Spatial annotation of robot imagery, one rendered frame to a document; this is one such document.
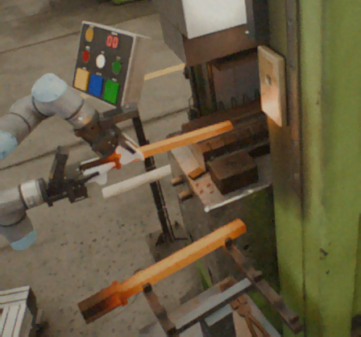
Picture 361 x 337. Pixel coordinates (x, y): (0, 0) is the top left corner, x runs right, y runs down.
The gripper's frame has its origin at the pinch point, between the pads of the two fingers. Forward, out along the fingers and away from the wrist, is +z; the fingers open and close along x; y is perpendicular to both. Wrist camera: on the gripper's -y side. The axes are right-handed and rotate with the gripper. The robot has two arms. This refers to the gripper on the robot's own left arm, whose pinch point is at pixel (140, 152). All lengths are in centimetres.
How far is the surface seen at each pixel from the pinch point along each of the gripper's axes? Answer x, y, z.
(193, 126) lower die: -7.1, -15.9, 11.2
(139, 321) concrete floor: -21, 65, 79
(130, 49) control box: -42.0, -16.8, -7.4
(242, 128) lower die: 3.2, -26.9, 17.2
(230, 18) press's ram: 12.9, -42.6, -19.3
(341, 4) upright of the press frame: 48, -53, -26
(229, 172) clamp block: 18.6, -15.9, 12.4
